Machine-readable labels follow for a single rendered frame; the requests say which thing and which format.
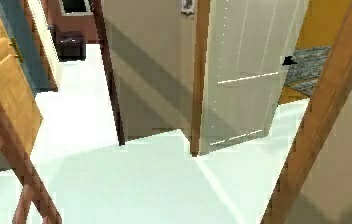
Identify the white panelled room door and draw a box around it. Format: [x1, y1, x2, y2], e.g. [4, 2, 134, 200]
[198, 0, 311, 156]

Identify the dark brown box stool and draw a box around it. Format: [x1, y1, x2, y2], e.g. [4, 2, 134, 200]
[55, 31, 87, 63]

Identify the grey patterned rug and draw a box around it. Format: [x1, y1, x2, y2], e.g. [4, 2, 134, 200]
[283, 45, 332, 98]

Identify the dark window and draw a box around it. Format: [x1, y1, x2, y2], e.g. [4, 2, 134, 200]
[59, 0, 94, 17]

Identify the orange wooden room door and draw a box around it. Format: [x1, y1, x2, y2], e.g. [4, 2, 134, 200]
[0, 0, 44, 155]

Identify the framed wall picture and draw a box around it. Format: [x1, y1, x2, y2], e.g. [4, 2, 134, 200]
[181, 0, 196, 17]

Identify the black door handle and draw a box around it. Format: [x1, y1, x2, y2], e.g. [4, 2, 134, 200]
[281, 55, 298, 67]

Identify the brass door handle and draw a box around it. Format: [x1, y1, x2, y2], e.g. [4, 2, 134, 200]
[9, 37, 25, 64]

